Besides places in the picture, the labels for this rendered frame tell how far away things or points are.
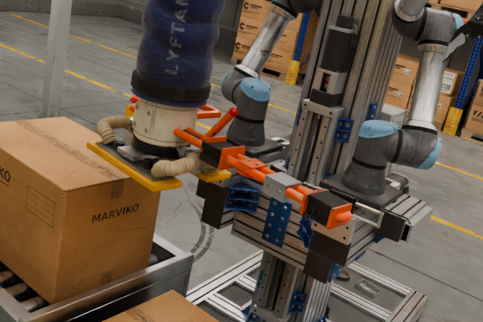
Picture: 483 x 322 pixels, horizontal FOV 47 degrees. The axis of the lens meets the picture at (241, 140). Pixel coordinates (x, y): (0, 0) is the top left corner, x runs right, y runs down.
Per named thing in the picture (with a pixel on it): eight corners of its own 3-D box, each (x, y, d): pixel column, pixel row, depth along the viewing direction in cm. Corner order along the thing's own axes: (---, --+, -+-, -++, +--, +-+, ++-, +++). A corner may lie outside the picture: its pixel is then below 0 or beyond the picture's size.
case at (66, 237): (-40, 226, 206) (-35, 124, 194) (54, 204, 237) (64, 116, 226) (52, 307, 173) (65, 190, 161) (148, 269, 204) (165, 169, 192)
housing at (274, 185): (260, 191, 133) (264, 174, 132) (278, 187, 138) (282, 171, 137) (282, 203, 129) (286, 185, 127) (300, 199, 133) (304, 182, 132)
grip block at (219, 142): (196, 159, 146) (200, 138, 144) (223, 155, 153) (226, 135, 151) (217, 171, 141) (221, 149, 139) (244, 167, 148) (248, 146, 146)
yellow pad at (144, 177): (85, 147, 166) (87, 131, 165) (113, 144, 173) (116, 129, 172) (152, 192, 145) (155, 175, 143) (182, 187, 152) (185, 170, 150)
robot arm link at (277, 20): (227, 101, 212) (300, -25, 206) (212, 91, 224) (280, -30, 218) (250, 114, 218) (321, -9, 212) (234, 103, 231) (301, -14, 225)
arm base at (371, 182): (351, 174, 200) (358, 148, 197) (390, 189, 192) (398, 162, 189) (333, 182, 187) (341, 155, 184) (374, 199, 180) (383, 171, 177)
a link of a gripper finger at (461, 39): (447, 62, 155) (475, 40, 151) (441, 62, 151) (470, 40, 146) (440, 53, 156) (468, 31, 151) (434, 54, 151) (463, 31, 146)
